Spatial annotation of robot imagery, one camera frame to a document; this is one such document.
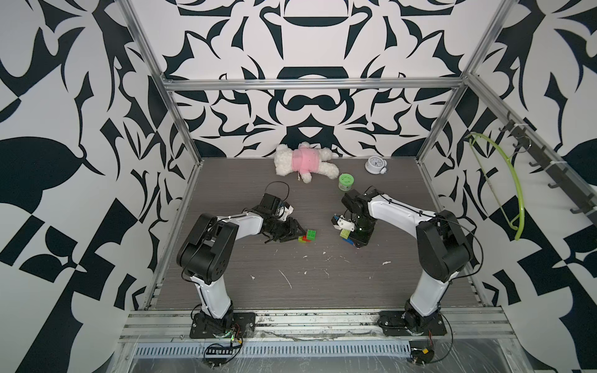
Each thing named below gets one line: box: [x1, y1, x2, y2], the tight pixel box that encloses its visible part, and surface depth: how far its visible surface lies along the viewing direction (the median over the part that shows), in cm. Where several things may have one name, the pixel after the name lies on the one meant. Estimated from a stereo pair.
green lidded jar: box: [338, 172, 355, 192], surface depth 109 cm
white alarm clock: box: [364, 155, 388, 175], surface depth 117 cm
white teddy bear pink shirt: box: [273, 141, 340, 185], surface depth 111 cm
